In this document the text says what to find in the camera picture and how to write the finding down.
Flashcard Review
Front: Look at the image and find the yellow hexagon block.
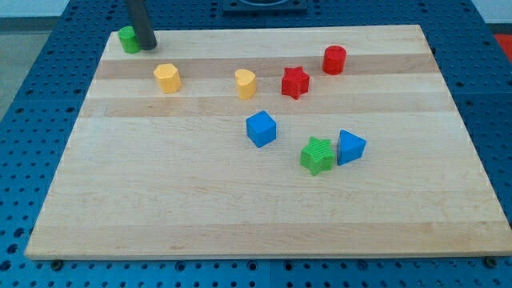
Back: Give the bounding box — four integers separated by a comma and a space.
154, 63, 182, 94

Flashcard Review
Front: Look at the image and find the blue cube block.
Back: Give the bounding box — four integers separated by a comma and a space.
246, 110, 277, 148

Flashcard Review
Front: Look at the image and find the green star block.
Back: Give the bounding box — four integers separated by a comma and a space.
300, 137, 335, 175

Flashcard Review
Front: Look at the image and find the yellow heart block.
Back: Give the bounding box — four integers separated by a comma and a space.
234, 69, 257, 100

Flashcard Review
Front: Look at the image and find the red star block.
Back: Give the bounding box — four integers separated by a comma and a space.
281, 66, 310, 100

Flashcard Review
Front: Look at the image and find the wooden board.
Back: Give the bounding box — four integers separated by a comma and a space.
25, 25, 511, 260

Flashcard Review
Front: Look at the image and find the blue triangle block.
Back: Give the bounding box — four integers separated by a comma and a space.
337, 130, 366, 166

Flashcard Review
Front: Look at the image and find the red cylinder block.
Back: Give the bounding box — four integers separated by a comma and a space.
322, 45, 347, 75

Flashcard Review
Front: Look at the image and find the green cylinder block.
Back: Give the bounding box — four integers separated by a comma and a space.
118, 26, 141, 54

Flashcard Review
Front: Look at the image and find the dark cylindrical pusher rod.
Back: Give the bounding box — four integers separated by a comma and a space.
124, 0, 158, 50

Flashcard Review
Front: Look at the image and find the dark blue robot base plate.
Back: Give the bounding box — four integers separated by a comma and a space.
220, 0, 308, 15

